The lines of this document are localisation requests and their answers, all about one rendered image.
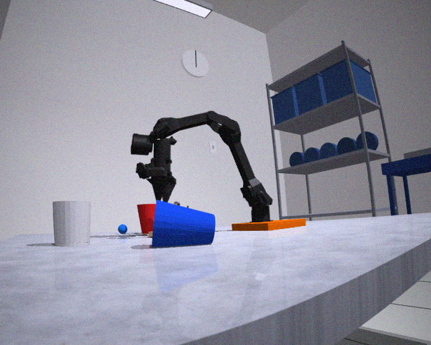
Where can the red cup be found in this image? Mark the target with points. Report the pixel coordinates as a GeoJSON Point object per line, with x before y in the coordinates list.
{"type": "Point", "coordinates": [146, 216]}

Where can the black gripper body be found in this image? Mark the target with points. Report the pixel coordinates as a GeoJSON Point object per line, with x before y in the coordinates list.
{"type": "Point", "coordinates": [162, 168]}

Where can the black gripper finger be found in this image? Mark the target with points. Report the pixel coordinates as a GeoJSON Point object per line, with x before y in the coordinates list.
{"type": "Point", "coordinates": [158, 186]}
{"type": "Point", "coordinates": [167, 192]}

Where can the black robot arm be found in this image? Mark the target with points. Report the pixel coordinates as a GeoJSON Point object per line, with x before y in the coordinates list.
{"type": "Point", "coordinates": [230, 132]}

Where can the blue ball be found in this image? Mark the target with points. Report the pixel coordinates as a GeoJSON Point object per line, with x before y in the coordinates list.
{"type": "Point", "coordinates": [122, 229]}

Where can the blue plastic cup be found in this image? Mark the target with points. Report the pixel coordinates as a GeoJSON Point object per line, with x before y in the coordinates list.
{"type": "Point", "coordinates": [175, 225]}

